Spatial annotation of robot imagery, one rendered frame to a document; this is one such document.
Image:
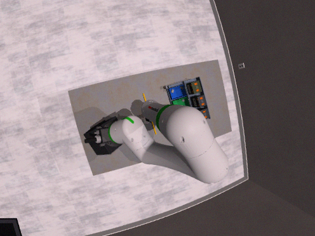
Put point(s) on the green bin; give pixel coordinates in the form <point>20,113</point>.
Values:
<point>180,102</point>

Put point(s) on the blue open bin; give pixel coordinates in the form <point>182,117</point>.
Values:
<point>178,93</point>

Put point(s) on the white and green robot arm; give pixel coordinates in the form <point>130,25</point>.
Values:
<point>184,127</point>

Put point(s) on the grey metal shelf frame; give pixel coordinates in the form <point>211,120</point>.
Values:
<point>188,95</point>

